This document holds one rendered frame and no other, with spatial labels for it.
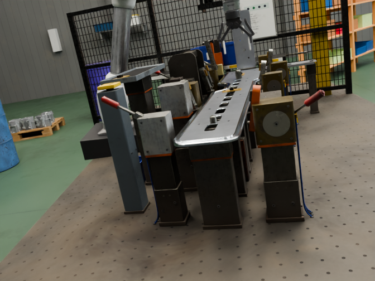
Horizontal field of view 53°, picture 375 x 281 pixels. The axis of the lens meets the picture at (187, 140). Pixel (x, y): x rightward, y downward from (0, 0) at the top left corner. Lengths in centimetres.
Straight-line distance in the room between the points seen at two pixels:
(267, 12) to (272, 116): 166
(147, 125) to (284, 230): 50
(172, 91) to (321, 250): 71
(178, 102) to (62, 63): 1141
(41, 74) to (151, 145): 1193
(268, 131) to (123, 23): 137
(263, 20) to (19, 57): 1114
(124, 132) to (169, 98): 21
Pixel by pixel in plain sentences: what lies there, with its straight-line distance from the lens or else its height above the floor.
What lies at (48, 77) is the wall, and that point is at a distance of 1292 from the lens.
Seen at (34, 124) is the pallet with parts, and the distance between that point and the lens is 685.
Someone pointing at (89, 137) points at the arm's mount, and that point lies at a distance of 216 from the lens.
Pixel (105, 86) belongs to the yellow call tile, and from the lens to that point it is 127.
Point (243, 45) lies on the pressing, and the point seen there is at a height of 114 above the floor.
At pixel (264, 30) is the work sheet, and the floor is 119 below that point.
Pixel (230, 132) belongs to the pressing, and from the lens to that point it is 105.
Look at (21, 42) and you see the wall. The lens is 1316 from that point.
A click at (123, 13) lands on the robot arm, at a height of 143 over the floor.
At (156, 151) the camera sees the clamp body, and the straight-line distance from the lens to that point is 115.
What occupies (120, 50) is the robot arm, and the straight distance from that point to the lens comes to 226.
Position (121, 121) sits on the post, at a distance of 127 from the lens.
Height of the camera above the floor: 129
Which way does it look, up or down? 16 degrees down
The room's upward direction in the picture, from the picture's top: 10 degrees counter-clockwise
